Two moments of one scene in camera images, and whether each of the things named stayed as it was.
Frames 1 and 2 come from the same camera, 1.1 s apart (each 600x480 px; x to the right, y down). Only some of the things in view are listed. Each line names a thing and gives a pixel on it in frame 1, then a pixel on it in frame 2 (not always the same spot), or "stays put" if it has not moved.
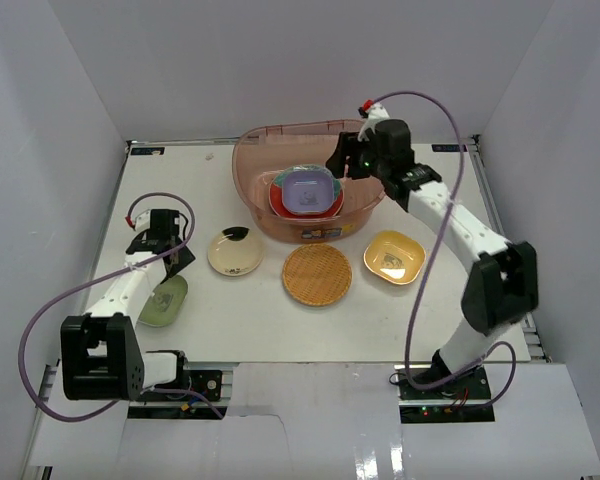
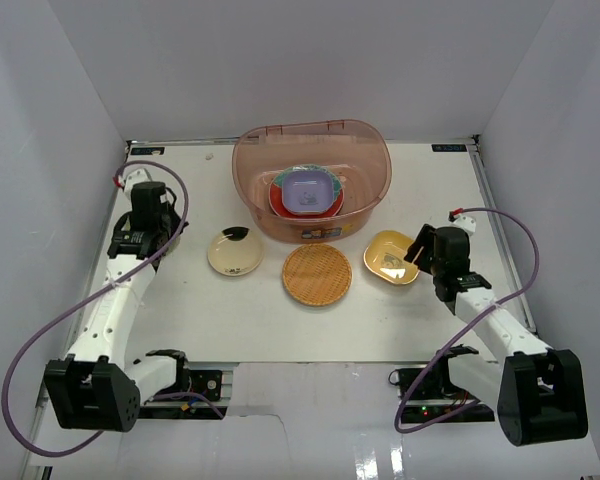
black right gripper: (343, 150) → (426, 240)
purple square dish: (308, 192) stays put
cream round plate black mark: (235, 250) stays put
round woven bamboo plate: (317, 274) stays put
